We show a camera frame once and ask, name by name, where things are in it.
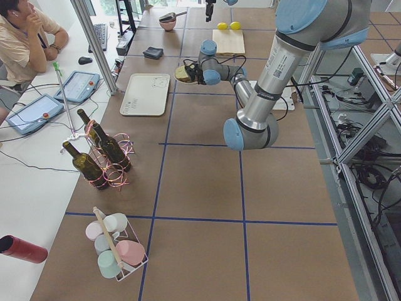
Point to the white cup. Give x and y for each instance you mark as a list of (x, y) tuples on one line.
[(116, 222)]

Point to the aluminium frame post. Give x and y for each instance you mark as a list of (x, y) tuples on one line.
[(87, 25)]

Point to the bread slice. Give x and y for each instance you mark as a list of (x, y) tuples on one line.
[(182, 75)]

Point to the copper wire bottle rack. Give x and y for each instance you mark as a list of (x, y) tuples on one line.
[(113, 173)]

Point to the green tipped stick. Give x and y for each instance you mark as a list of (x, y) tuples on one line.
[(74, 134)]

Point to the black computer mouse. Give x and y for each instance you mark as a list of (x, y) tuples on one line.
[(83, 60)]

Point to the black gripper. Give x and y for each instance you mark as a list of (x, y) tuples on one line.
[(196, 75), (208, 7)]

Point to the red thermos bottle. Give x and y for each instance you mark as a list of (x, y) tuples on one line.
[(23, 250)]

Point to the wooden rack handle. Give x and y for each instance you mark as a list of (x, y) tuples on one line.
[(119, 261)]

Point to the dark green wine bottle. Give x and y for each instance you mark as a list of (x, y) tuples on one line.
[(92, 135), (90, 170), (112, 149)]

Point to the blue teach pendant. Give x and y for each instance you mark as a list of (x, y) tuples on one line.
[(80, 85), (33, 116)]

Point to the yellow lemon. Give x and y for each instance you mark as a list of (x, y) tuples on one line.
[(235, 25), (222, 26)]

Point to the pink bowl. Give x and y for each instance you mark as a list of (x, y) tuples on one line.
[(168, 26)]

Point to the lilac cup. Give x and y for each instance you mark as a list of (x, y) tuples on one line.
[(93, 230)]

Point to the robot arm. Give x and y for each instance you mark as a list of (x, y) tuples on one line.
[(229, 2), (301, 26)]

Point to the mint green cup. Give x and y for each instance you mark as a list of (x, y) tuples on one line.
[(108, 265)]

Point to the seated person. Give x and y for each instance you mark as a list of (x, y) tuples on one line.
[(29, 39)]

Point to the black keyboard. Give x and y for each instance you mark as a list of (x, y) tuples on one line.
[(101, 32)]

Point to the white plate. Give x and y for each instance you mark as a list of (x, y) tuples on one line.
[(186, 74)]

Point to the wooden cutting board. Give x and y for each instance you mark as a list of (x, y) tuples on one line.
[(228, 41)]

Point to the grey folded cloth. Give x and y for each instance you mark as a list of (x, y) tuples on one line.
[(153, 53)]

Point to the cream bear tray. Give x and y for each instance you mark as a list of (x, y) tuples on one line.
[(146, 95)]

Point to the pink cup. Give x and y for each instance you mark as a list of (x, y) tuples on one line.
[(131, 252)]

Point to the grey cup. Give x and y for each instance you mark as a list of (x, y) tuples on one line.
[(101, 244)]

